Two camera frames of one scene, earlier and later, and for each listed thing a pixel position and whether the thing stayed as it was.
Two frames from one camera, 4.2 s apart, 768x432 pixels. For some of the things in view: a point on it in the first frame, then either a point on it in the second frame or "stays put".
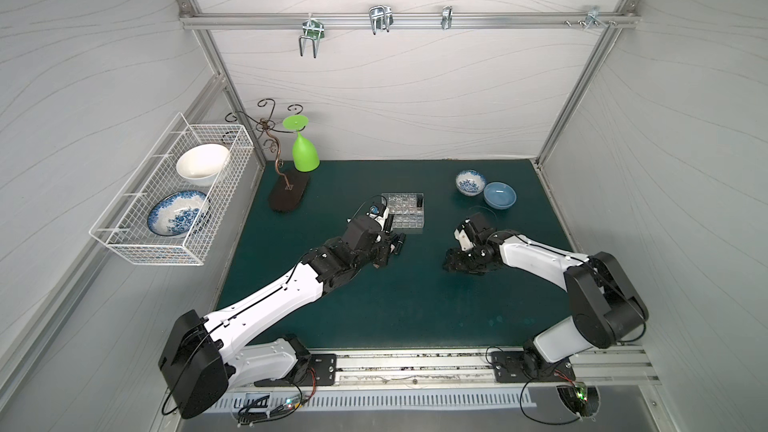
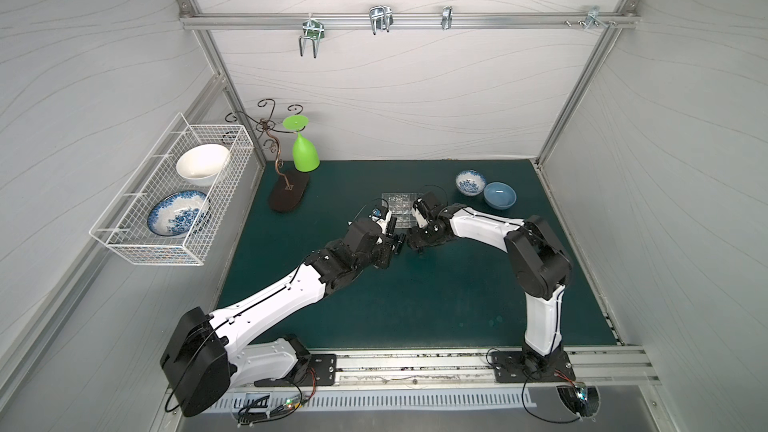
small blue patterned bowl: [470, 183] stays put
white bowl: [200, 164] stays put
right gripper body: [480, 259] -> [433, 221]
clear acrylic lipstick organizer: [407, 208] stays put
